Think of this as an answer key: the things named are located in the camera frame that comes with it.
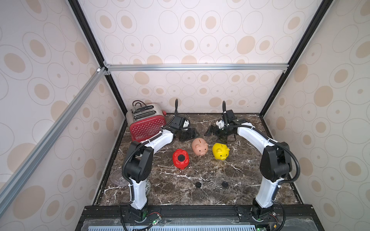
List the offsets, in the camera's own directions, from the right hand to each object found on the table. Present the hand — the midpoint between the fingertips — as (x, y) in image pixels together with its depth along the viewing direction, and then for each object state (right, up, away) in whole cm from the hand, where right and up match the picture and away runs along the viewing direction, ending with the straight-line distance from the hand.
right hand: (214, 136), depth 91 cm
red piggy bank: (-22, -16, -7) cm, 28 cm away
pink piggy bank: (-10, -6, -1) cm, 11 cm away
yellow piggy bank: (+3, -9, -3) cm, 10 cm away
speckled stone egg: (-40, -28, -10) cm, 50 cm away
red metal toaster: (-44, +10, +1) cm, 45 cm away
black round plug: (-21, -12, -6) cm, 25 cm away
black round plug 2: (-11, -28, -7) cm, 31 cm away
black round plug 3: (+5, -28, -7) cm, 29 cm away
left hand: (-9, +1, -1) cm, 9 cm away
